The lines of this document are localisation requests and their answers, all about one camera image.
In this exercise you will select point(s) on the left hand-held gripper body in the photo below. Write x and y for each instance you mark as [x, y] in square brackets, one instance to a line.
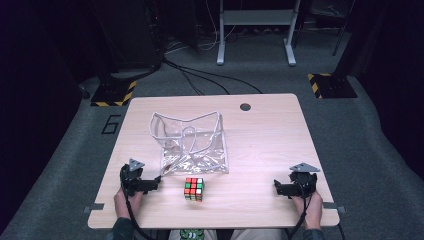
[131, 180]

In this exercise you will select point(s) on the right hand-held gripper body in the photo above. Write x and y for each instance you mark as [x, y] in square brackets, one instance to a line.
[305, 183]

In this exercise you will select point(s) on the colourful puzzle cube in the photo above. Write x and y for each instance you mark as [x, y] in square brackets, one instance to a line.
[194, 189]

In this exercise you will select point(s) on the clear plastic bag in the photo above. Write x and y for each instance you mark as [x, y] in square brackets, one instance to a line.
[196, 150]

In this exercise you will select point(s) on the person's left hand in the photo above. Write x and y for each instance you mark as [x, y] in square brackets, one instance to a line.
[128, 205]

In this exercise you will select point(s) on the person's right hand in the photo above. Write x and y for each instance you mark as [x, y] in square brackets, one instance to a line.
[312, 210]

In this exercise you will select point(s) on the person's legs and clothing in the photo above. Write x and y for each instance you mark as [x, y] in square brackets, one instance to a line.
[246, 235]

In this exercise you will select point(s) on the dark equipment cabinet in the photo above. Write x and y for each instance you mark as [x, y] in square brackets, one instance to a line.
[130, 33]

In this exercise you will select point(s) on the black metal stand pole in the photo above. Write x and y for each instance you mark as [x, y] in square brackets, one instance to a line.
[343, 30]

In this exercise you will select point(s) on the grey table bracket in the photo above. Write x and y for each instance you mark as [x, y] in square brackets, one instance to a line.
[333, 206]
[93, 208]

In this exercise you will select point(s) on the black yellow-striped base plate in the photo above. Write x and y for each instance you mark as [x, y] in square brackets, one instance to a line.
[333, 86]
[113, 93]

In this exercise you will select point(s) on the white metal stand frame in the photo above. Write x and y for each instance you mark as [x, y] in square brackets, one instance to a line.
[256, 17]

